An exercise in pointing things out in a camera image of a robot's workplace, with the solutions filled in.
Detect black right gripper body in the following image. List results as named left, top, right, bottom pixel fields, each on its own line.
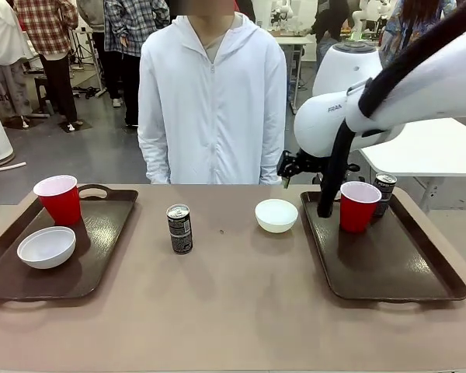
left=292, top=149, right=328, bottom=176

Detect red plastic cup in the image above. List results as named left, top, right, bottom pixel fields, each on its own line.
left=339, top=180, right=383, bottom=234
left=33, top=175, right=82, bottom=226

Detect black drink can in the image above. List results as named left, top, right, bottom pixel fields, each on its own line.
left=372, top=172, right=398, bottom=218
left=166, top=204, right=193, bottom=256

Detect white bowl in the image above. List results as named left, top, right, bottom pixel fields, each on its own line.
left=16, top=226, right=77, bottom=270
left=254, top=198, right=299, bottom=234

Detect person's left forearm white sleeve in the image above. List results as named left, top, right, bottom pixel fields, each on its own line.
left=258, top=131, right=284, bottom=186

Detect person's right forearm white sleeve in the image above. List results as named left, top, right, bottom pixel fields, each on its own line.
left=138, top=131, right=172, bottom=184

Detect person in white hoodie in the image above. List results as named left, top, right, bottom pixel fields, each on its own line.
left=137, top=3, right=287, bottom=186

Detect white table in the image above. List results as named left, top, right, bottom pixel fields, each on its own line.
left=359, top=117, right=466, bottom=213

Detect grey background desk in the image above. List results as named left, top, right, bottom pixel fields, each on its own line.
left=273, top=35, right=314, bottom=116

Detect brown plastic tray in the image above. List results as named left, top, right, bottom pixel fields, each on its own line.
left=299, top=190, right=466, bottom=302
left=0, top=183, right=140, bottom=300

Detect bystander in black clothes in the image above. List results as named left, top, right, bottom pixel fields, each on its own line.
left=310, top=0, right=353, bottom=73

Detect bystander in blue patterned shirt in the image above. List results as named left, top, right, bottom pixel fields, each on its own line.
left=380, top=0, right=457, bottom=71

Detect bystander in blue plaid shirt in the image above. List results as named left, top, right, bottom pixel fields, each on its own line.
left=103, top=0, right=168, bottom=127

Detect bystander in grey top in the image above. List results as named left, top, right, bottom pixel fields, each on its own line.
left=77, top=0, right=123, bottom=108

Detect dark stool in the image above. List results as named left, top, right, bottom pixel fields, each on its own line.
left=33, top=75, right=55, bottom=116

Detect bystander in red plaid shirt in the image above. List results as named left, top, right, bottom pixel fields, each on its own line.
left=13, top=0, right=81, bottom=131

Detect bystander in white shirt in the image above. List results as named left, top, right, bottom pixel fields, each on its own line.
left=0, top=0, right=34, bottom=120

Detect thick black braided cable sleeve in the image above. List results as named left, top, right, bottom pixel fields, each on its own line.
left=317, top=0, right=466, bottom=218

